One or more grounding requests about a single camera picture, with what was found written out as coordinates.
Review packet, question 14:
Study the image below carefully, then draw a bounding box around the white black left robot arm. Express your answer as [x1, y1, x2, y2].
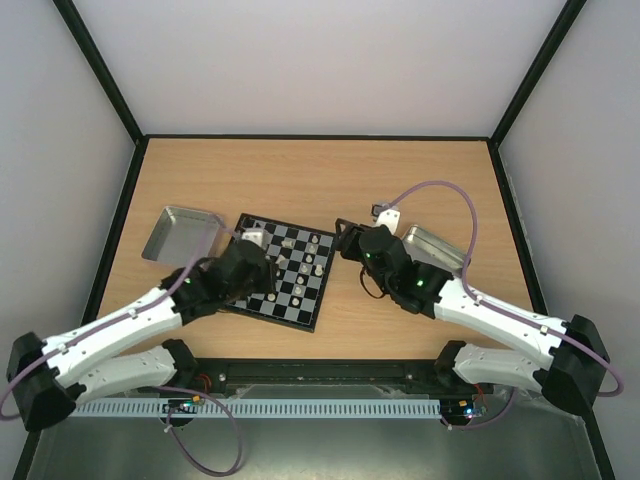
[1, 240, 278, 432]

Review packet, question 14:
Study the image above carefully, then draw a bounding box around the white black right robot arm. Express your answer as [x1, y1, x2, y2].
[335, 219, 609, 416]

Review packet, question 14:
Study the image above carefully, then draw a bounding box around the black white chess board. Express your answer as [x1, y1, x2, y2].
[227, 213, 336, 332]

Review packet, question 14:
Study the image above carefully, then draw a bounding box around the silver metal tray right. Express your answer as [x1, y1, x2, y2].
[402, 225, 466, 277]

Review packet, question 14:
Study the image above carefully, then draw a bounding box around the silver metal tray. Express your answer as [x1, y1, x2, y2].
[141, 206, 220, 267]
[402, 225, 466, 277]

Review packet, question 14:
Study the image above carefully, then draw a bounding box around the silver metal tray left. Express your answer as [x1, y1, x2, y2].
[141, 206, 220, 267]

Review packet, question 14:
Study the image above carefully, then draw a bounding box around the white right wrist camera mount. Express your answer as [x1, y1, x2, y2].
[371, 203, 401, 235]

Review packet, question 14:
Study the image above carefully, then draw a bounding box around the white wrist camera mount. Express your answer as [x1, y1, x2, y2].
[241, 227, 269, 250]
[371, 203, 401, 235]

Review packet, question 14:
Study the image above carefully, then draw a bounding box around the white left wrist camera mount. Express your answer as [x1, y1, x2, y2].
[241, 227, 269, 250]

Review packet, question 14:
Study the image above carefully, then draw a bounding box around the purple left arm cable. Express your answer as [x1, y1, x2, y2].
[0, 212, 246, 475]

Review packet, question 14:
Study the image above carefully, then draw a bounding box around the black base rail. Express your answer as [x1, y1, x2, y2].
[195, 358, 535, 398]

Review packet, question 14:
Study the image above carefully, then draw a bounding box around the light blue cable duct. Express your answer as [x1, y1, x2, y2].
[72, 398, 441, 419]

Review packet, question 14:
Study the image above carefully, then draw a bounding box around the black enclosure frame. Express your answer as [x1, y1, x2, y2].
[9, 0, 616, 480]

